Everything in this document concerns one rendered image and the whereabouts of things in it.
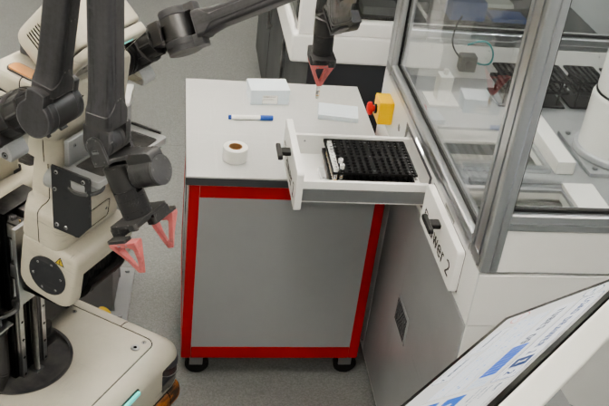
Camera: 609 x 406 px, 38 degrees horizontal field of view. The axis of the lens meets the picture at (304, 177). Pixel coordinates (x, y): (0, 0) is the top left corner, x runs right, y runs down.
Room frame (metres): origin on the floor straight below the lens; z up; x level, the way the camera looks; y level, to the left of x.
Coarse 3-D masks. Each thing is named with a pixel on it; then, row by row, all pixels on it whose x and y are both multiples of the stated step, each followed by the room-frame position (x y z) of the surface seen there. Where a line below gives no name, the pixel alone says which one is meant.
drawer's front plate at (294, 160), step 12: (288, 120) 2.13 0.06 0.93; (288, 132) 2.08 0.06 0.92; (288, 144) 2.05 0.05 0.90; (288, 156) 2.03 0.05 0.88; (300, 156) 1.95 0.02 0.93; (300, 168) 1.89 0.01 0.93; (288, 180) 1.98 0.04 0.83; (300, 180) 1.86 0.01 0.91; (300, 192) 1.86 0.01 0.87; (300, 204) 1.86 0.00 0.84
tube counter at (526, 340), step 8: (528, 336) 1.14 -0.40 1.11; (536, 336) 1.11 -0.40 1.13; (520, 344) 1.11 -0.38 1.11; (512, 352) 1.09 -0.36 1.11; (504, 360) 1.07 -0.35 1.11; (488, 368) 1.06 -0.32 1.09; (496, 368) 1.04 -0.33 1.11; (480, 376) 1.04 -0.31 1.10; (488, 376) 1.02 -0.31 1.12; (472, 384) 1.02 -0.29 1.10; (480, 384) 1.00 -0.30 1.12
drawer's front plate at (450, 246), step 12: (432, 192) 1.85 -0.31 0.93; (432, 204) 1.83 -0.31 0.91; (420, 216) 1.89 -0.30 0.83; (432, 216) 1.81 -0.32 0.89; (444, 216) 1.75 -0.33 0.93; (444, 228) 1.72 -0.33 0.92; (432, 240) 1.77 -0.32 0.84; (444, 240) 1.70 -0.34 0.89; (456, 240) 1.66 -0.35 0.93; (432, 252) 1.76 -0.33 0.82; (444, 252) 1.69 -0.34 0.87; (456, 252) 1.62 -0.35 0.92; (444, 264) 1.67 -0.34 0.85; (456, 264) 1.61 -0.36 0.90; (444, 276) 1.65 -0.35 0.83; (456, 276) 1.61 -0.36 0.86; (456, 288) 1.61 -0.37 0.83
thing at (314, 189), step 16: (304, 144) 2.13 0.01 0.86; (320, 144) 2.13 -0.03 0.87; (304, 160) 2.09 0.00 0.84; (320, 160) 2.10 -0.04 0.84; (416, 160) 2.11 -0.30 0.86; (304, 176) 2.01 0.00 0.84; (304, 192) 1.88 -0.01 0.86; (320, 192) 1.89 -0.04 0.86; (336, 192) 1.90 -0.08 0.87; (352, 192) 1.90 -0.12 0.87; (368, 192) 1.91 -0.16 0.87; (384, 192) 1.92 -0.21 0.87; (400, 192) 1.93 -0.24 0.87; (416, 192) 1.93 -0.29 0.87
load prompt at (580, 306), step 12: (588, 300) 1.18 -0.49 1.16; (576, 312) 1.15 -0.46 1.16; (564, 324) 1.11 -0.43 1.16; (540, 336) 1.10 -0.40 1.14; (552, 336) 1.07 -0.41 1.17; (528, 348) 1.07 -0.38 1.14; (540, 348) 1.04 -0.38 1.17; (516, 360) 1.04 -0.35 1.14; (528, 360) 1.01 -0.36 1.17; (504, 372) 1.00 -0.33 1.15; (516, 372) 0.97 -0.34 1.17
